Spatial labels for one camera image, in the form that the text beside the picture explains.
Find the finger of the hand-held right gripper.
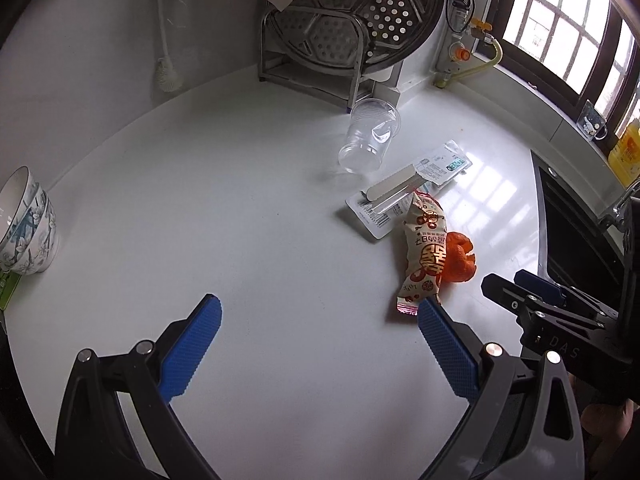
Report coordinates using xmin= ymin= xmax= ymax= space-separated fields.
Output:
xmin=514 ymin=269 xmax=568 ymax=309
xmin=480 ymin=273 xmax=541 ymax=322

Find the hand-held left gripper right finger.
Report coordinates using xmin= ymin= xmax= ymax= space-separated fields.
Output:
xmin=415 ymin=297 xmax=586 ymax=480

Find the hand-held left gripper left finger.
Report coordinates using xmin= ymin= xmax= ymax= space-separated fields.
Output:
xmin=55 ymin=294 xmax=223 ymax=480

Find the printed snack wrapper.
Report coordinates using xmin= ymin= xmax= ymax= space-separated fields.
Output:
xmin=396 ymin=190 xmax=447 ymax=316

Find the person's right hand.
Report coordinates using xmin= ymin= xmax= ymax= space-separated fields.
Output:
xmin=581 ymin=400 xmax=637 ymax=442

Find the orange peel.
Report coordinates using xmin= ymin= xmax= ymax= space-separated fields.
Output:
xmin=442 ymin=231 xmax=477 ymax=284

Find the black kitchen sink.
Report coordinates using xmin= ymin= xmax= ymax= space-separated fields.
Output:
xmin=529 ymin=149 xmax=632 ymax=302

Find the metal faucet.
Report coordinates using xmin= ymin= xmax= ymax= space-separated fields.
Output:
xmin=597 ymin=191 xmax=640 ymax=232

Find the flat white package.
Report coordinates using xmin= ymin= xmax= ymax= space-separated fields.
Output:
xmin=345 ymin=139 xmax=474 ymax=243

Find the yellow oil bottle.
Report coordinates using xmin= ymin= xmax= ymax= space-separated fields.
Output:
xmin=607 ymin=122 xmax=640 ymax=187

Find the glass mug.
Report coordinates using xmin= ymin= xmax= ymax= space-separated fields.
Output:
xmin=579 ymin=99 xmax=609 ymax=142

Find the white blue patterned bowl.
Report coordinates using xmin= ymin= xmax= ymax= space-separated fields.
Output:
xmin=0 ymin=166 xmax=48 ymax=256
xmin=0 ymin=195 xmax=60 ymax=276

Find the yellow green seasoning pouch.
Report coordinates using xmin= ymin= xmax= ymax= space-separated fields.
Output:
xmin=0 ymin=272 xmax=22 ymax=312

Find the clear plastic cup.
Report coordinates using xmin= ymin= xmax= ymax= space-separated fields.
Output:
xmin=338 ymin=98 xmax=402 ymax=175

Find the gas pipe with valve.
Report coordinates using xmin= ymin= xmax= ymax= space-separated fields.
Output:
xmin=434 ymin=0 xmax=504 ymax=90

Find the dark framed window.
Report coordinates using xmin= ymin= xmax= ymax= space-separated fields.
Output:
xmin=499 ymin=0 xmax=640 ymax=137

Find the white bottle brush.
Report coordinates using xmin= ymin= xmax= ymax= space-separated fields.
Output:
xmin=152 ymin=0 xmax=181 ymax=93

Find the metal dish rack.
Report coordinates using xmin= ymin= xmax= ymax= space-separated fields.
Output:
xmin=258 ymin=4 xmax=402 ymax=112

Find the perforated metal steamer tray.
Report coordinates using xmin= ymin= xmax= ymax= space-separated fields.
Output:
xmin=269 ymin=0 xmax=447 ymax=69

